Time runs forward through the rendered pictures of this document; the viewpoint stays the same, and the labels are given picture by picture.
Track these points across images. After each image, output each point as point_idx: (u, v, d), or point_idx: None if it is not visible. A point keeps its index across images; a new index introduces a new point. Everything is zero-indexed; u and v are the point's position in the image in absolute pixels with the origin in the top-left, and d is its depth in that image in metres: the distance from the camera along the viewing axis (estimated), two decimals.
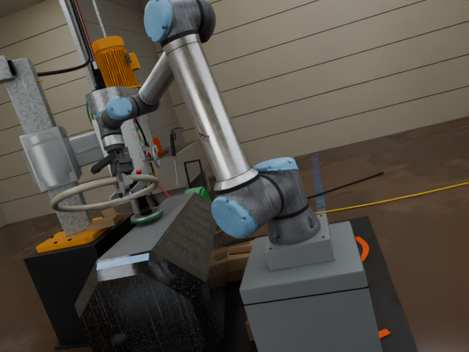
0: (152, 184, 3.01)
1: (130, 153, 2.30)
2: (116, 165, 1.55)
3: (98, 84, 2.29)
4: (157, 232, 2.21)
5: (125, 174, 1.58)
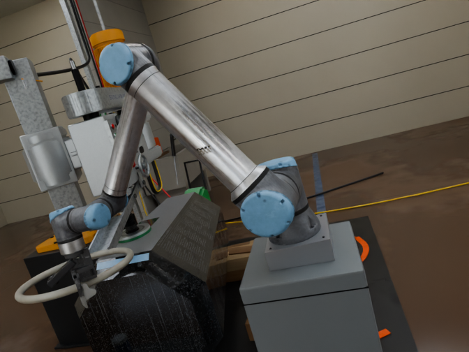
0: (152, 189, 2.79)
1: (108, 163, 2.08)
2: (75, 279, 1.38)
3: (76, 85, 2.08)
4: (157, 232, 2.21)
5: (87, 285, 1.41)
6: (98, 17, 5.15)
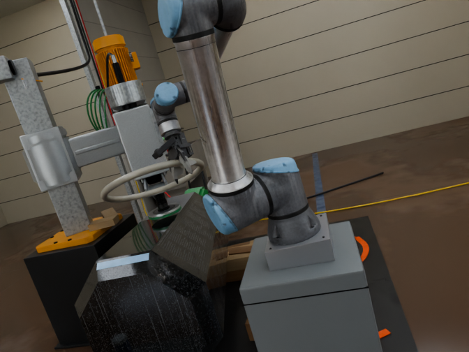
0: None
1: (151, 147, 2.28)
2: (177, 148, 1.56)
3: (116, 77, 2.25)
4: (157, 232, 2.21)
5: (187, 157, 1.58)
6: (98, 17, 5.15)
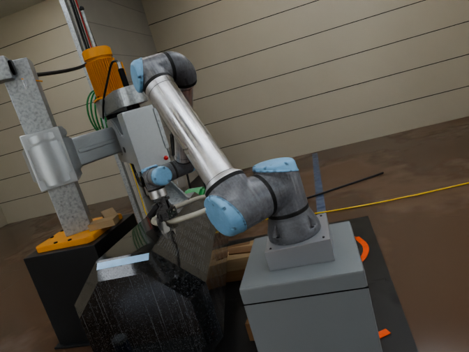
0: (143, 181, 3.23)
1: (155, 142, 2.59)
2: (156, 217, 1.94)
3: (122, 81, 2.55)
4: (157, 232, 2.21)
5: (165, 223, 1.93)
6: (98, 17, 5.15)
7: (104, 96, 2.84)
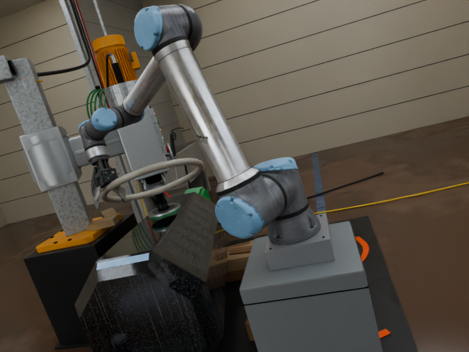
0: None
1: (151, 147, 2.28)
2: (93, 181, 1.59)
3: (116, 77, 2.26)
4: (157, 232, 2.21)
5: (99, 188, 1.56)
6: (98, 17, 5.15)
7: None
